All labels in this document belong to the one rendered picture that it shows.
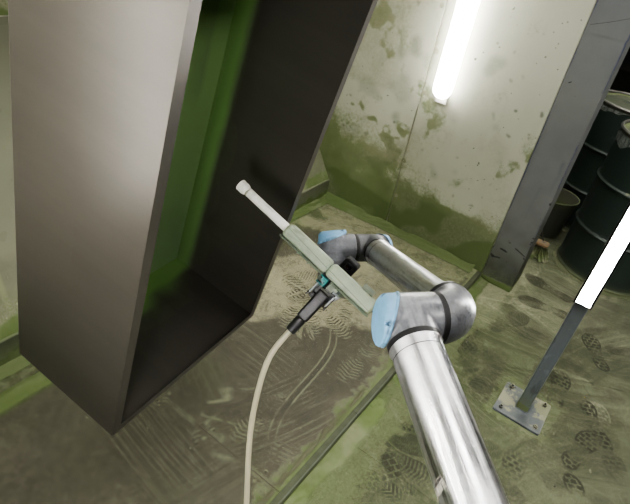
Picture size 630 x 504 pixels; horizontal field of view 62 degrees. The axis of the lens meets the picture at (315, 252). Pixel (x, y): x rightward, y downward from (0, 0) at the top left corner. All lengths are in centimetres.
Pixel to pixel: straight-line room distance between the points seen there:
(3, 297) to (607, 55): 261
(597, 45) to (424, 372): 196
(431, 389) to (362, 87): 235
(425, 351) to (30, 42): 87
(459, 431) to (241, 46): 105
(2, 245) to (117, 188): 131
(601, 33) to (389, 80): 104
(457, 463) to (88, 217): 78
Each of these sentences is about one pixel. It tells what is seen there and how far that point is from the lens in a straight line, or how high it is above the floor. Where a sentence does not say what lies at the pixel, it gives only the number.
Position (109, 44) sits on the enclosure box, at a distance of 86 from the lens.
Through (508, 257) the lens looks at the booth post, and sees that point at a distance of 305.
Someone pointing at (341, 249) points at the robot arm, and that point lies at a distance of 163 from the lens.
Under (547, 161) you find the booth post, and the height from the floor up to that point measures 77.
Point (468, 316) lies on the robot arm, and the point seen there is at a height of 96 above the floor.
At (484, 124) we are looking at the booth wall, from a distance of 287.
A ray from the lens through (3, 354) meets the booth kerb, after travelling 226.
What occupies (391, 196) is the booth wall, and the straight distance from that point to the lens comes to 321.
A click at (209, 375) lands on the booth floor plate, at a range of 216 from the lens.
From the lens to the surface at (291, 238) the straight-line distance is 135.
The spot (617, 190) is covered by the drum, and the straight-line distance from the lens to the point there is 334.
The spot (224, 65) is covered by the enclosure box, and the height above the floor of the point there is 125.
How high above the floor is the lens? 166
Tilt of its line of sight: 34 degrees down
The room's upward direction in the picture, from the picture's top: 11 degrees clockwise
